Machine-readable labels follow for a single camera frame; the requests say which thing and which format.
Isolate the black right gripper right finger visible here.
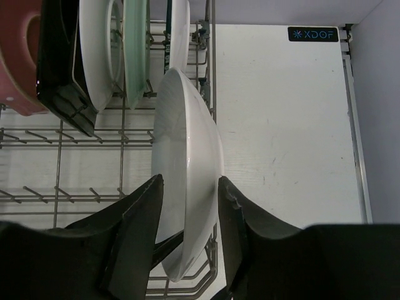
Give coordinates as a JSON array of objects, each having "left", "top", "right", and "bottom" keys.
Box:
[{"left": 218, "top": 176, "right": 399, "bottom": 299}]

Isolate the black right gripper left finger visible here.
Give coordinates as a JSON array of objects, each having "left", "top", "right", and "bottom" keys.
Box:
[{"left": 1, "top": 175, "right": 163, "bottom": 299}]

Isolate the cream floral square plate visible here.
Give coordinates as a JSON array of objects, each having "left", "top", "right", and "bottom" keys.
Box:
[{"left": 36, "top": 0, "right": 98, "bottom": 136}]

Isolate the grey wire dish rack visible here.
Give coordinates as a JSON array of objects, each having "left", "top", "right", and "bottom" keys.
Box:
[{"left": 1, "top": 1, "right": 224, "bottom": 299}]

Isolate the green red rimmed white plate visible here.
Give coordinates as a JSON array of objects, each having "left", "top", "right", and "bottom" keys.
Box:
[{"left": 164, "top": 0, "right": 191, "bottom": 73}]

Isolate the white oval plate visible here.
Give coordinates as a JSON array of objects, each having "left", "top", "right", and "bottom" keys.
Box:
[{"left": 151, "top": 67, "right": 224, "bottom": 283}]

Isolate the black xdof logo sticker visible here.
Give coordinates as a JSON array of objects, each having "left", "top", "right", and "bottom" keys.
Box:
[{"left": 287, "top": 26, "right": 339, "bottom": 43}]

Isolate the green floral plate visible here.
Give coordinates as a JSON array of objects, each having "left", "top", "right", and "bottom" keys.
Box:
[{"left": 122, "top": 0, "right": 149, "bottom": 109}]

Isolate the pink dotted scalloped plate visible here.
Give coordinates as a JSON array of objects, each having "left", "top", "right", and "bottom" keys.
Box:
[{"left": 1, "top": 0, "right": 48, "bottom": 116}]

